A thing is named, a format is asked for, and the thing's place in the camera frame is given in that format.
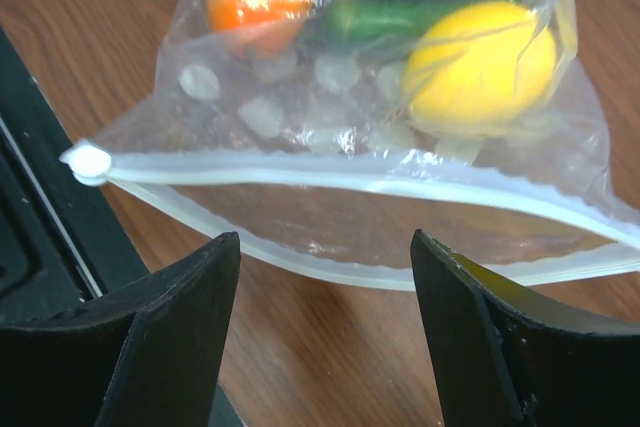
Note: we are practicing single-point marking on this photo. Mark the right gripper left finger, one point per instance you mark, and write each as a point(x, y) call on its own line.
point(147, 354)

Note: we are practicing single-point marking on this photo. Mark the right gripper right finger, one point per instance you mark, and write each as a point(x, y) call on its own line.
point(505, 355)

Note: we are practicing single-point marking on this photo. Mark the yellow fake lemon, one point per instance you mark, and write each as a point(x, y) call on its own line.
point(479, 68)

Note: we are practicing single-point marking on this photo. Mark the polka dot zip bag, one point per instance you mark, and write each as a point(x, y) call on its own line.
point(310, 156)

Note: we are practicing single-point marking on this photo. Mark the green fake chili pepper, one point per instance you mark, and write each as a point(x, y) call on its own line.
point(355, 22)

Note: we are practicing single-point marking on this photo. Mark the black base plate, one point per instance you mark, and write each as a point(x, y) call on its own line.
point(61, 243)

